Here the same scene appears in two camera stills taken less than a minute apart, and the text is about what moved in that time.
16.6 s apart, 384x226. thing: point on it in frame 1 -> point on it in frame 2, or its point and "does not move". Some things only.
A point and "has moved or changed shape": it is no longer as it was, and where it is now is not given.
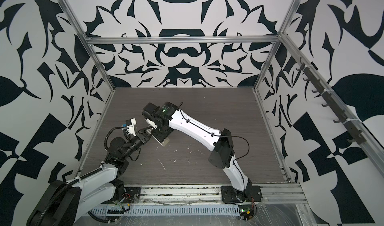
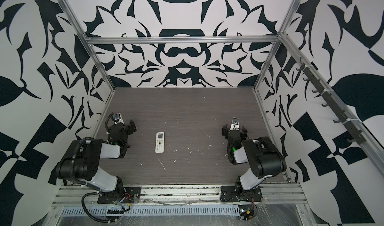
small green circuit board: (246, 212) does not move
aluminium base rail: (211, 195) does not move
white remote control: (165, 141) has moved or changed shape
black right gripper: (160, 137) -> (227, 132)
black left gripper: (141, 135) -> (130, 129)
